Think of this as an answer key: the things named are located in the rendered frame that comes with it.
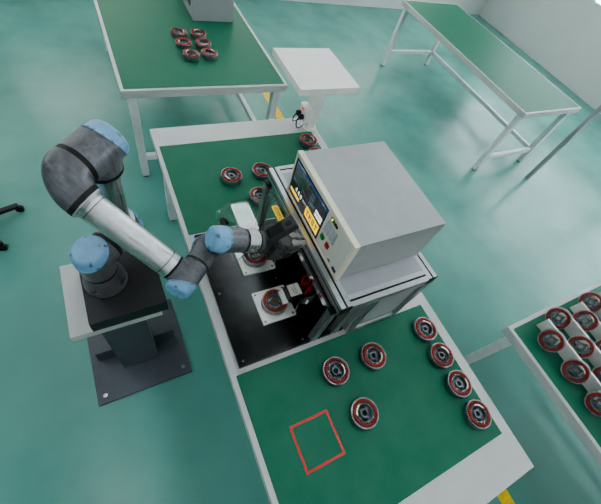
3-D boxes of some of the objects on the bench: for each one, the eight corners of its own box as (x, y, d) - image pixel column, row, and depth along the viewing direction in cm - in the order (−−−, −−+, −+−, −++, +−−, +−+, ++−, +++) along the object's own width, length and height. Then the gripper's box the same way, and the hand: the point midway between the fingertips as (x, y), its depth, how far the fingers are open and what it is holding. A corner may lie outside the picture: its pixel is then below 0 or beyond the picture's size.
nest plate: (244, 277, 152) (244, 275, 151) (233, 249, 159) (233, 248, 158) (275, 268, 158) (275, 267, 157) (263, 242, 165) (263, 241, 164)
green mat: (188, 235, 160) (188, 235, 160) (159, 146, 186) (159, 146, 186) (354, 201, 198) (355, 201, 198) (310, 131, 224) (310, 131, 224)
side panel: (345, 333, 151) (375, 302, 125) (342, 327, 152) (371, 295, 126) (395, 314, 162) (431, 282, 136) (391, 308, 164) (427, 275, 138)
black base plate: (239, 369, 133) (239, 367, 131) (194, 237, 160) (194, 235, 158) (341, 330, 151) (343, 328, 150) (285, 218, 179) (286, 216, 177)
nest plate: (263, 326, 142) (264, 325, 141) (251, 294, 148) (251, 293, 147) (296, 315, 148) (296, 314, 147) (282, 285, 154) (283, 284, 153)
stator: (377, 404, 137) (381, 402, 134) (373, 434, 130) (377, 433, 127) (351, 394, 137) (354, 392, 134) (345, 424, 130) (349, 423, 127)
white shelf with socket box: (283, 161, 202) (301, 89, 166) (260, 121, 218) (272, 47, 181) (333, 154, 217) (360, 87, 180) (309, 117, 232) (329, 48, 196)
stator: (231, 168, 189) (231, 163, 186) (245, 180, 187) (246, 175, 184) (216, 177, 183) (216, 172, 180) (231, 189, 181) (231, 184, 178)
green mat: (300, 569, 105) (300, 569, 104) (235, 376, 131) (236, 376, 131) (501, 433, 143) (502, 433, 142) (420, 304, 169) (420, 304, 169)
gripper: (242, 239, 110) (291, 242, 125) (252, 262, 106) (301, 262, 121) (256, 222, 105) (304, 227, 120) (267, 245, 101) (315, 248, 116)
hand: (305, 239), depth 118 cm, fingers closed
